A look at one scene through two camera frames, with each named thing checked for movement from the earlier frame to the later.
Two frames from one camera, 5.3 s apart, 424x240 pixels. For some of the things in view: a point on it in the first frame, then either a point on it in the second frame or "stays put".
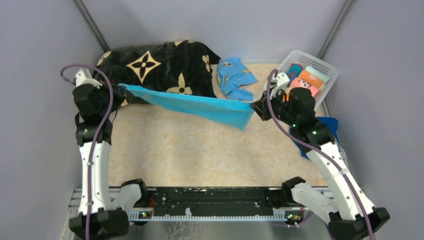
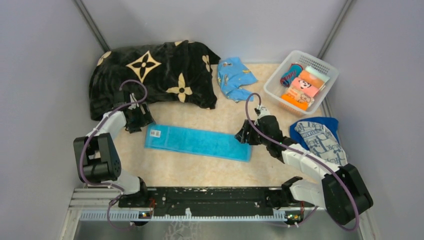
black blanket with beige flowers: (181, 66) stays put
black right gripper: (260, 106) → (242, 135)
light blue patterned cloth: (232, 73) stays put
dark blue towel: (332, 123) stays put
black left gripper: (118, 95) → (145, 119)
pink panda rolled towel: (296, 83) stays put
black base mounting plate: (213, 199) stays put
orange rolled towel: (311, 79) stays put
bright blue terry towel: (236, 111) → (216, 144)
